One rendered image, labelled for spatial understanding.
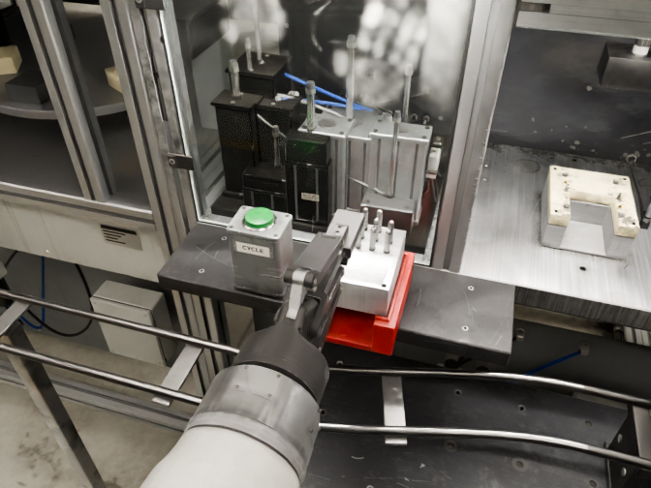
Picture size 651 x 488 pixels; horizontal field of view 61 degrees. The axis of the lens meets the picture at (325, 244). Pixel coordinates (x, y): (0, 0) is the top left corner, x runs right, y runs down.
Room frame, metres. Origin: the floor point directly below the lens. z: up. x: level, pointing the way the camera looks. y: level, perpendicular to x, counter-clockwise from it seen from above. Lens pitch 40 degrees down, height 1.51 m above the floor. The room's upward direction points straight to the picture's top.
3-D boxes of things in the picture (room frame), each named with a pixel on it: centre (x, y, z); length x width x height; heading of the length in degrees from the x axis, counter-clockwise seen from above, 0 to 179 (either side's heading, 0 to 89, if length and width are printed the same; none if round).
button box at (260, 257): (0.63, 0.09, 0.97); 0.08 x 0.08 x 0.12; 73
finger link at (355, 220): (0.45, -0.02, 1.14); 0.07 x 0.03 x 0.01; 163
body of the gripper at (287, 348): (0.30, 0.03, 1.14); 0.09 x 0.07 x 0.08; 163
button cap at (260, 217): (0.62, 0.09, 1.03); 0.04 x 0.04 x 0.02
